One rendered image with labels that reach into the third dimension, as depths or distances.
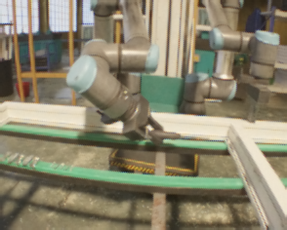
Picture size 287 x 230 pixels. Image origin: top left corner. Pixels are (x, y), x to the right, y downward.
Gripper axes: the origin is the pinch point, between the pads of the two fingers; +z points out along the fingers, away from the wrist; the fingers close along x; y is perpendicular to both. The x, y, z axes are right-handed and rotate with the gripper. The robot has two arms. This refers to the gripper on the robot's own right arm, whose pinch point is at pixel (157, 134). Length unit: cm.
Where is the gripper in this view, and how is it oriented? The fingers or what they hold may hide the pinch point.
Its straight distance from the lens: 69.4
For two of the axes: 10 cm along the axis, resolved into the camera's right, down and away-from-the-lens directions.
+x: 1.1, -8.1, 5.8
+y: 7.8, -2.9, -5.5
